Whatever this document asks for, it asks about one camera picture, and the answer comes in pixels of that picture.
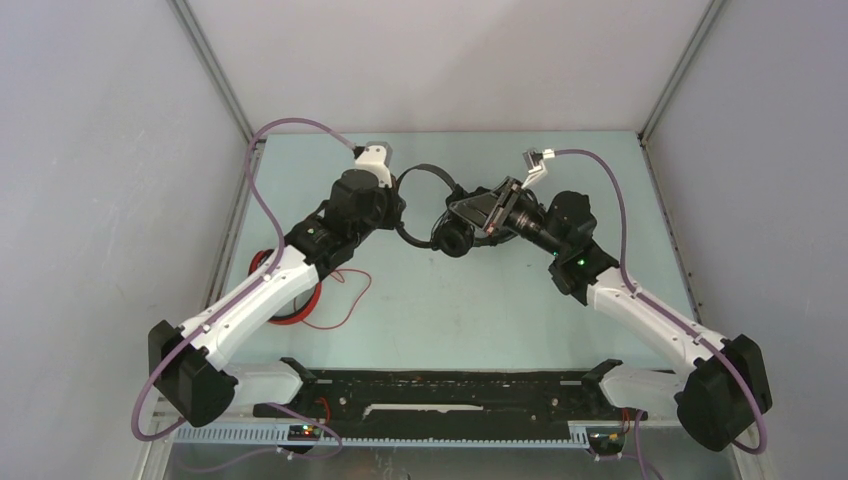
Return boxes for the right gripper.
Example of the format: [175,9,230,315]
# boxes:
[450,176,567,258]

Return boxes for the small black foam headphones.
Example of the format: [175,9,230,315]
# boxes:
[396,163,475,258]

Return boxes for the red headphones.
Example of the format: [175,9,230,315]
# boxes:
[248,248,373,331]

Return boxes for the black headset with microphone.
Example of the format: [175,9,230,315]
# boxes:
[472,228,517,248]

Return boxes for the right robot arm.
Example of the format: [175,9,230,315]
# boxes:
[448,177,773,451]

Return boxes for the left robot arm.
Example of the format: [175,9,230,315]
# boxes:
[146,166,402,427]

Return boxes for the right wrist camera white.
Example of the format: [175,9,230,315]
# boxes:
[521,149,556,190]

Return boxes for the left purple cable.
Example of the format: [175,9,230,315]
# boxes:
[130,117,359,443]

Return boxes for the purple cable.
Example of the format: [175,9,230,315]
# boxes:
[553,148,770,456]
[130,117,359,443]

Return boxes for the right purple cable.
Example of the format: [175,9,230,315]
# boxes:
[553,148,770,456]

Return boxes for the right aluminium corner post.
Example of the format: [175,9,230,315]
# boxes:
[639,0,729,144]

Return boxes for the aluminium corner post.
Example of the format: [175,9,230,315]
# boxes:
[639,0,729,144]
[167,0,254,143]

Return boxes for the black mounting rail base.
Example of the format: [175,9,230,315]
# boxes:
[288,369,636,443]

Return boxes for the left aluminium corner post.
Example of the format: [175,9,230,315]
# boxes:
[167,0,254,143]

